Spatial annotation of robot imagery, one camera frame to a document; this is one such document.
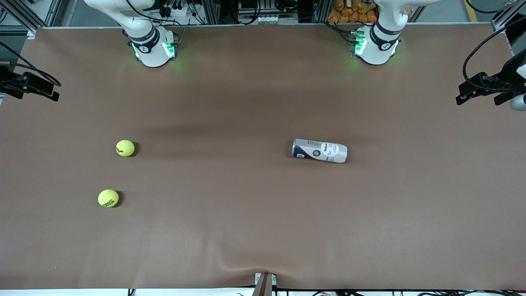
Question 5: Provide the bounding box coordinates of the yellow Roland Garros tennis ball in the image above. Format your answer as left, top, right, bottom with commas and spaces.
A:
98, 189, 120, 208

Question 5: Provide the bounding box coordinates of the white Wilson tennis ball can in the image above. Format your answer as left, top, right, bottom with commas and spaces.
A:
292, 139, 348, 164

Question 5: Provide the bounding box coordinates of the pile of orange packets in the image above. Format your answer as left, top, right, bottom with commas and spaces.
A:
328, 0, 378, 24

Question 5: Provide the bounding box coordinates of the white power strip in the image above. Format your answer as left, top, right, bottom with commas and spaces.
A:
158, 4, 194, 18

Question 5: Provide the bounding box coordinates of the brown table mat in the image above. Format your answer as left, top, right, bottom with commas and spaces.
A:
0, 23, 526, 290

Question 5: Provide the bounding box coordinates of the brown mounting beam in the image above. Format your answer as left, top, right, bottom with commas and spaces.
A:
252, 273, 273, 296

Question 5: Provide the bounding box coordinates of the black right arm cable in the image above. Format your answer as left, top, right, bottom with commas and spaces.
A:
0, 41, 62, 88

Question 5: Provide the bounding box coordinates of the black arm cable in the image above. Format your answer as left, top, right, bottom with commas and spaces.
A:
462, 16, 526, 83
0, 41, 62, 88

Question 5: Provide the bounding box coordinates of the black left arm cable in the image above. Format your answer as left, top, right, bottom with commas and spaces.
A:
462, 16, 526, 83

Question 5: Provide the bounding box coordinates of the aluminium frame post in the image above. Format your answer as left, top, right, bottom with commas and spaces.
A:
204, 0, 221, 25
311, 0, 329, 23

